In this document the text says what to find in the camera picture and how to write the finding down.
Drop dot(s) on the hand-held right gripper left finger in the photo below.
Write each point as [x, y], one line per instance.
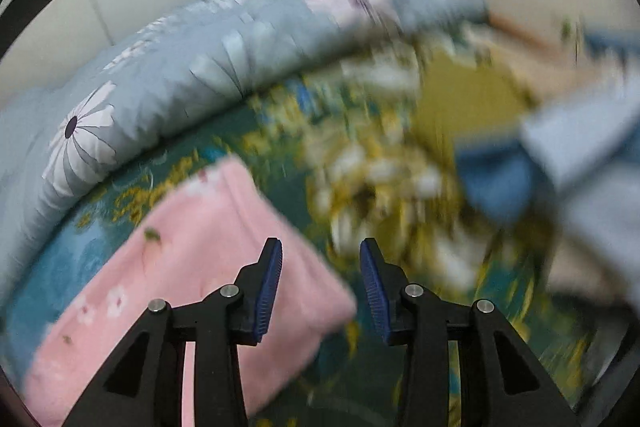
[267, 292]

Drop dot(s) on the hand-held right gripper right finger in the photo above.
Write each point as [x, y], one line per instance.
[375, 292]

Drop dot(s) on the pink floral fleece garment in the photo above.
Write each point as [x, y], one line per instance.
[175, 257]

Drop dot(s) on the green floral blanket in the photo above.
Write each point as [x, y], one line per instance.
[280, 142]

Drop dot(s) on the blue fleece garment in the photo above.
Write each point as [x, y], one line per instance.
[500, 187]

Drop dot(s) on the grey daisy print duvet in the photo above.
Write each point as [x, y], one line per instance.
[150, 72]

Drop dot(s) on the light blue garment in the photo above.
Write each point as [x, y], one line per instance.
[590, 157]

